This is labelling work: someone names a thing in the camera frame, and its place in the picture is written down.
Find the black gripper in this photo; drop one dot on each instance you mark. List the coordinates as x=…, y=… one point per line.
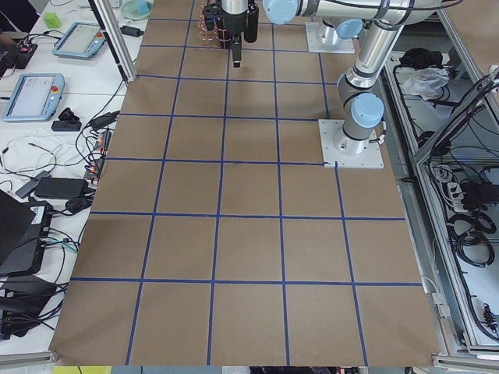
x=235, y=24

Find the dark glass wine bottle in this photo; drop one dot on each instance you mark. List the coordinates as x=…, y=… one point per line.
x=252, y=22

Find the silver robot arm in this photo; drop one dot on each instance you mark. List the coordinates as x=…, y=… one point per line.
x=334, y=30
x=363, y=109

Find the dark bottle in rack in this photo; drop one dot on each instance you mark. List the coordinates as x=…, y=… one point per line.
x=222, y=34

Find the small black power adapter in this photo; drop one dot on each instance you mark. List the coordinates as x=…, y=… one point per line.
x=131, y=31

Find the green glass plate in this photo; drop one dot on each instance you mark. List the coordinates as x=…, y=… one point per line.
x=128, y=10

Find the far blue teach pendant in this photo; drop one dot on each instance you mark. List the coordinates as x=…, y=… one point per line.
x=81, y=41

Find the blue teach pendant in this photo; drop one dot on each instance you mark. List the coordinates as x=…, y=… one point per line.
x=35, y=97
x=81, y=41

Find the green block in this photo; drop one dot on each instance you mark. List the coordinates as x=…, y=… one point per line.
x=51, y=20

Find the white crumpled cloth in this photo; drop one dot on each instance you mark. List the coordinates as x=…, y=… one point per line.
x=427, y=83

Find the near blue teach pendant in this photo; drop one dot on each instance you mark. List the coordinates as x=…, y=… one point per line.
x=35, y=97

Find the black power brick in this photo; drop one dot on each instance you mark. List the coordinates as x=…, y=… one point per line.
x=60, y=188

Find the black laptop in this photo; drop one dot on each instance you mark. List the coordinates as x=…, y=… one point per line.
x=24, y=228

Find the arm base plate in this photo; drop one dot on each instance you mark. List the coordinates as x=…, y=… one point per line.
x=314, y=46
x=339, y=151

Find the aluminium frame post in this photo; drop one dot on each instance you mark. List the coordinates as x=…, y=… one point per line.
x=110, y=26

